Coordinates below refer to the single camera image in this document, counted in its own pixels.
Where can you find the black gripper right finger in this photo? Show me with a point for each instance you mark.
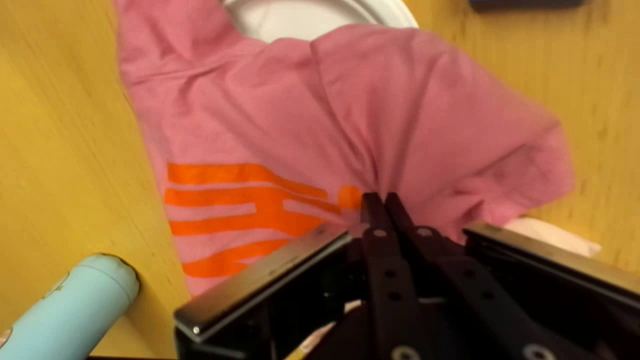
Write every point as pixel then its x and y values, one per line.
pixel 521 307

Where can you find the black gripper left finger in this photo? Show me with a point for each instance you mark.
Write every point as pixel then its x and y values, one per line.
pixel 301 312

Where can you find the pink shirt with orange print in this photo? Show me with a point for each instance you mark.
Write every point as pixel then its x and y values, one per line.
pixel 301 120

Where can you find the white paper plate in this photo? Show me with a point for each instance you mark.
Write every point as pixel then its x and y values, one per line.
pixel 301 21

